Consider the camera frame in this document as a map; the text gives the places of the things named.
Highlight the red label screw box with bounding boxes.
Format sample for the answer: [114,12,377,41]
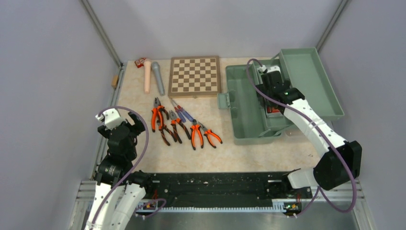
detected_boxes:
[264,105,283,118]

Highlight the green plastic toolbox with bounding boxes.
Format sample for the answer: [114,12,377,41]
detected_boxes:
[217,64,298,145]

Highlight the blue handle screwdriver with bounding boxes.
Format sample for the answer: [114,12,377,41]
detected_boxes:
[178,105,194,122]

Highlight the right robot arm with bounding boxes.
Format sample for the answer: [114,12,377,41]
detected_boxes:
[257,70,362,197]

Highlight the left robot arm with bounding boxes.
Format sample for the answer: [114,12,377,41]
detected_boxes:
[85,109,154,230]

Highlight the large orange combination pliers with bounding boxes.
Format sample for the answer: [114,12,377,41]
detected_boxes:
[151,97,169,132]

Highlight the green toolbox tray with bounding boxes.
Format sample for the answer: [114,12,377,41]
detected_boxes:
[278,47,345,121]

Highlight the black orange striped pliers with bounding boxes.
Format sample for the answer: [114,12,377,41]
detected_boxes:
[157,110,192,146]

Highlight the red blue screwdriver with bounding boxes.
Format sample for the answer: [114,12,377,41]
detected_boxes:
[170,98,186,122]

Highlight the left wooden block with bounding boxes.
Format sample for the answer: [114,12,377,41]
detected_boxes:
[111,75,119,89]

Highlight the orange cutting pliers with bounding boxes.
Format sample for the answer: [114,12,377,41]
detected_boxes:
[190,119,204,150]

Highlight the pink microphone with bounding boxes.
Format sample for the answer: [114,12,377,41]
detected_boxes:
[144,58,152,94]

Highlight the grey microphone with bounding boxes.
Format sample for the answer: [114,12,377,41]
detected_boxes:
[151,61,165,96]

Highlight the red small packet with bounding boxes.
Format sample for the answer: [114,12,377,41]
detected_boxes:
[134,57,146,68]

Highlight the orange needle nose pliers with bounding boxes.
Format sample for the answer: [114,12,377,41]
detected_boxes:
[199,122,223,149]

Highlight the wooden chessboard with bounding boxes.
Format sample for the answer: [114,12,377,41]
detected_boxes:
[168,56,222,98]

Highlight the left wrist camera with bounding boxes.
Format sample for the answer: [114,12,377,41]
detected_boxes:
[95,108,126,130]

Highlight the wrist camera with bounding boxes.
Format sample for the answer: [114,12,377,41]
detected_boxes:
[95,108,126,130]
[257,65,281,74]

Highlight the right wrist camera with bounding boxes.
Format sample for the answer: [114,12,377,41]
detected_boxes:
[257,65,281,74]

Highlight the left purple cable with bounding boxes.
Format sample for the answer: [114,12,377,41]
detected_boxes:
[90,106,168,230]

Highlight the purple cable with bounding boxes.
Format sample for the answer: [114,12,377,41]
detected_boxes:
[246,58,358,219]
[90,106,168,230]

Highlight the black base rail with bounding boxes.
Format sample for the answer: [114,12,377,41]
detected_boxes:
[144,172,313,209]

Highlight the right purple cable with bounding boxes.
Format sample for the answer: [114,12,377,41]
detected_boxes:
[246,58,358,219]

